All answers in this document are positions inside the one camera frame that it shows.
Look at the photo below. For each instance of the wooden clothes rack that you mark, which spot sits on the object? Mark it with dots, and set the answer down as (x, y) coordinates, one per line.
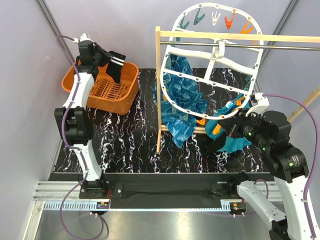
(164, 46)

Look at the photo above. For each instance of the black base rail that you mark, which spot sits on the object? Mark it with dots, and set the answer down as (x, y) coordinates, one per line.
(167, 190)

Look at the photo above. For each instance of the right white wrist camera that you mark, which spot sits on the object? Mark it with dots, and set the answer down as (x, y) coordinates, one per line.
(260, 103)

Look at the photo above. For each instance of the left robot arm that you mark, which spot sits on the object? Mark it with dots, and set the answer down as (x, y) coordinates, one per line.
(73, 122)

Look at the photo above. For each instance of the orange clothespin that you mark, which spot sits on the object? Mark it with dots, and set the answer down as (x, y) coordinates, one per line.
(216, 130)
(201, 121)

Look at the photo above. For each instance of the white round clip hanger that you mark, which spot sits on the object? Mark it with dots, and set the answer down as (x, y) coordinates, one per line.
(245, 30)

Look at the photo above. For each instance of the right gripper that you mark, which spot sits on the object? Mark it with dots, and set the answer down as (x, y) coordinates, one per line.
(232, 129)

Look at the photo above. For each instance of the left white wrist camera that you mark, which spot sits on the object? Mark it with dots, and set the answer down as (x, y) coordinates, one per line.
(83, 37)

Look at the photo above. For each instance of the teal cloth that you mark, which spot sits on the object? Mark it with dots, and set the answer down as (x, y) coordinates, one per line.
(221, 142)

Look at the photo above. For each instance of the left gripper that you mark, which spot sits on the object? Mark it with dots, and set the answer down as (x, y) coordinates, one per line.
(106, 57)

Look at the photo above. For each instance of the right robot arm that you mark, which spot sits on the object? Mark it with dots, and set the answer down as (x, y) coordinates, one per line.
(270, 133)

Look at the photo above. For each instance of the orange plastic basket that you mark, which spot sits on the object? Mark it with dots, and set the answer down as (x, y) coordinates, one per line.
(109, 96)

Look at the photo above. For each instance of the blue patterned cloth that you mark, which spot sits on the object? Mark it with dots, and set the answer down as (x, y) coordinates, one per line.
(185, 93)

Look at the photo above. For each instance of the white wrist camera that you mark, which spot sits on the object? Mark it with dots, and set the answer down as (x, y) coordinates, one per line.
(83, 37)
(260, 103)

